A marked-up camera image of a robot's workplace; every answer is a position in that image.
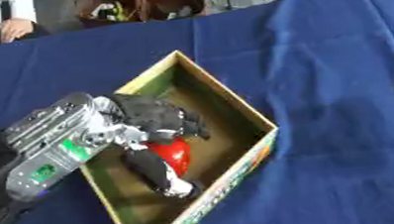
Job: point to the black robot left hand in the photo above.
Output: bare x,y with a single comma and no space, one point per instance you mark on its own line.
151,118

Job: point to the red toy fruit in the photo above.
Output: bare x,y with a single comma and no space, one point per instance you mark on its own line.
174,153

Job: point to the tan cardboard box green inside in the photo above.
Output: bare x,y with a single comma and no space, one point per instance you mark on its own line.
208,133

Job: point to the brown open cardboard box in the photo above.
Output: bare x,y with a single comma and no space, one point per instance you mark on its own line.
173,6

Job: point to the brown cardboard box with items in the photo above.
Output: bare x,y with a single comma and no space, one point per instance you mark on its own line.
106,9

